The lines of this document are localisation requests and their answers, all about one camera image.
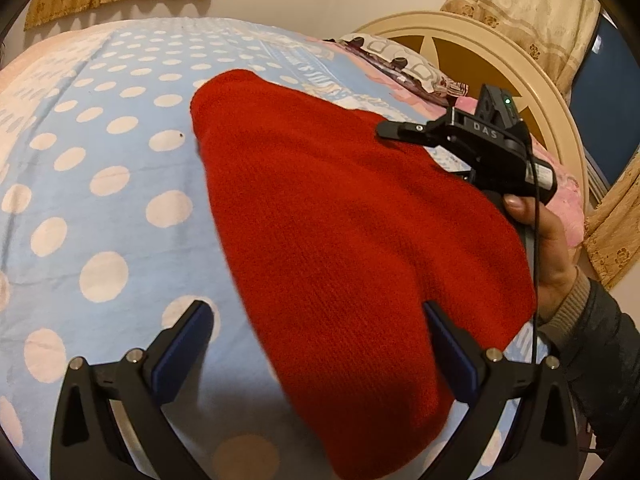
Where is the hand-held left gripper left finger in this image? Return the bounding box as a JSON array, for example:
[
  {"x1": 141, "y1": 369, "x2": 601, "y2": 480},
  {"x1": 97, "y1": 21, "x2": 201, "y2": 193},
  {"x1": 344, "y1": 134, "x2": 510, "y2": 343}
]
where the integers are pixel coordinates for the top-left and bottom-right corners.
[{"x1": 49, "y1": 299, "x2": 215, "y2": 480}]

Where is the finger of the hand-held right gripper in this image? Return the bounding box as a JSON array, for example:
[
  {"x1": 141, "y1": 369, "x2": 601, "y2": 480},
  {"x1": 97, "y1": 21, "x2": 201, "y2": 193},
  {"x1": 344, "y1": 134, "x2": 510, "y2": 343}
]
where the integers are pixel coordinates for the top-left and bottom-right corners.
[{"x1": 375, "y1": 119, "x2": 447, "y2": 145}]

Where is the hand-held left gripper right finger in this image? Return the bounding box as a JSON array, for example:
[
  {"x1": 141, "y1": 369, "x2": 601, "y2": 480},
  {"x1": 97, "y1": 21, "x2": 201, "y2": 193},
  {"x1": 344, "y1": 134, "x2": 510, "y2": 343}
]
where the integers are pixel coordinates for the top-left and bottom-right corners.
[{"x1": 421, "y1": 301, "x2": 582, "y2": 480}]

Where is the red knitted sweater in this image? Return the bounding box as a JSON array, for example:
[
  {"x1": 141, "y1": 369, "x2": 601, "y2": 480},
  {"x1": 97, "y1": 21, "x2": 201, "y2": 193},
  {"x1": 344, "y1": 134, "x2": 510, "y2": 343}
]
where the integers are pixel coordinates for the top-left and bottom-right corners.
[{"x1": 191, "y1": 69, "x2": 539, "y2": 480}]

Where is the person's right forearm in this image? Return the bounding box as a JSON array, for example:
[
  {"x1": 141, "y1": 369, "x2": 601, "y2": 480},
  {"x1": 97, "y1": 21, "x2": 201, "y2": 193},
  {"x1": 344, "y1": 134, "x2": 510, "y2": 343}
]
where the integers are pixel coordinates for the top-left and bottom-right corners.
[{"x1": 536, "y1": 269, "x2": 640, "y2": 461}]

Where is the person's right hand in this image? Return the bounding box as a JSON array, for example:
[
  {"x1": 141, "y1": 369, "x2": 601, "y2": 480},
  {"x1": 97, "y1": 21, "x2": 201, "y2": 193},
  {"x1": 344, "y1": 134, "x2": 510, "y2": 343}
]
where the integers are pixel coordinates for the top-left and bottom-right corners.
[{"x1": 502, "y1": 193, "x2": 580, "y2": 332}]

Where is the patterned pillow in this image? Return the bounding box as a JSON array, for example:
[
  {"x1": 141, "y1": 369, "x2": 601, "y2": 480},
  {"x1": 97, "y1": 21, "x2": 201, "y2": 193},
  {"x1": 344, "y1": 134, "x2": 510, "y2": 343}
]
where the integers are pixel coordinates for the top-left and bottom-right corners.
[{"x1": 325, "y1": 33, "x2": 472, "y2": 109}]

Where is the cream round headboard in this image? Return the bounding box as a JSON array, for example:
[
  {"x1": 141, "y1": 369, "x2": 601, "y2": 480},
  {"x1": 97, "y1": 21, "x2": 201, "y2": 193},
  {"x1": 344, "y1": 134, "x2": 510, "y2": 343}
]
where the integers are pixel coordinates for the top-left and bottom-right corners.
[{"x1": 352, "y1": 10, "x2": 590, "y2": 221}]

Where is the dark window pane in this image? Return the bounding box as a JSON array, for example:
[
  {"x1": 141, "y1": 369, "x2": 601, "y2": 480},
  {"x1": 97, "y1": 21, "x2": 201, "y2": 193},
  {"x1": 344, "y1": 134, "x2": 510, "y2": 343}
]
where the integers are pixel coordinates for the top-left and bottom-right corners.
[{"x1": 571, "y1": 9, "x2": 640, "y2": 188}]

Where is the blue polka dot bedsheet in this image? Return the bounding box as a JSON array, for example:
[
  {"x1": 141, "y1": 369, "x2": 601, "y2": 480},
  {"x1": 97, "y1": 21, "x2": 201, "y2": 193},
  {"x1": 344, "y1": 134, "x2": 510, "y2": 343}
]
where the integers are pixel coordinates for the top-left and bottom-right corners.
[{"x1": 0, "y1": 19, "x2": 551, "y2": 480}]

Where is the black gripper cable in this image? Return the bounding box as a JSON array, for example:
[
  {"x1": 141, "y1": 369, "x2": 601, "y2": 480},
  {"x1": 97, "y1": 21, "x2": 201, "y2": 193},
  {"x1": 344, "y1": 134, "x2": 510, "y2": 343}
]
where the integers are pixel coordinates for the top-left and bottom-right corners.
[{"x1": 524, "y1": 139, "x2": 547, "y2": 367}]

